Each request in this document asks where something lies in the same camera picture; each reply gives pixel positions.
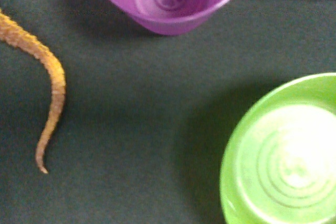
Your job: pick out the green plastic bowl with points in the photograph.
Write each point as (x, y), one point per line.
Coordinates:
(279, 162)

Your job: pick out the black tablecloth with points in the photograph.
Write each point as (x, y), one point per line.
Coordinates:
(147, 117)

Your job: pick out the orange toy lizard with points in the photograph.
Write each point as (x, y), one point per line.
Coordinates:
(16, 36)

